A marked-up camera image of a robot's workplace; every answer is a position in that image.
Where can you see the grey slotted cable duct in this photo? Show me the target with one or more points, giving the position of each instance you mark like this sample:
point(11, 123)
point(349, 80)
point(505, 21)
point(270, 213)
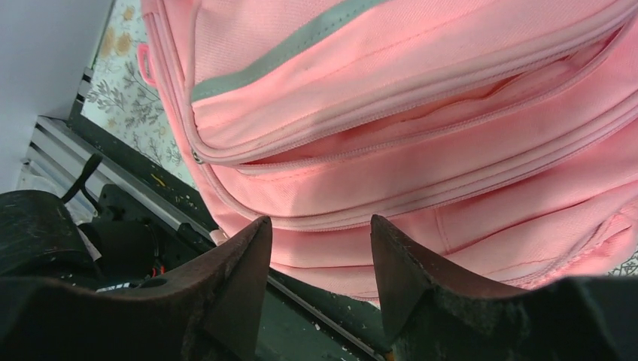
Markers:
point(61, 149)

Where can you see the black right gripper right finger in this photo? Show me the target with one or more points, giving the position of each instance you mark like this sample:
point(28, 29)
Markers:
point(434, 309)

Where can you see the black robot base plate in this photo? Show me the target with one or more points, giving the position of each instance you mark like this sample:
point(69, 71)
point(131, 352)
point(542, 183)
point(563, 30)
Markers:
point(299, 322)

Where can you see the floral table mat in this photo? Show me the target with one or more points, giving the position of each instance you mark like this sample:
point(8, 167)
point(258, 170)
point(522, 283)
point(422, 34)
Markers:
point(121, 102)

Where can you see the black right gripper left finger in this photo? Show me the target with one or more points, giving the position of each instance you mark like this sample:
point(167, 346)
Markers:
point(206, 309)

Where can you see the pink student backpack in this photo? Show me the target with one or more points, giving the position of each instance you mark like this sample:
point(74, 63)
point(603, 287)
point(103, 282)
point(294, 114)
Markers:
point(501, 135)

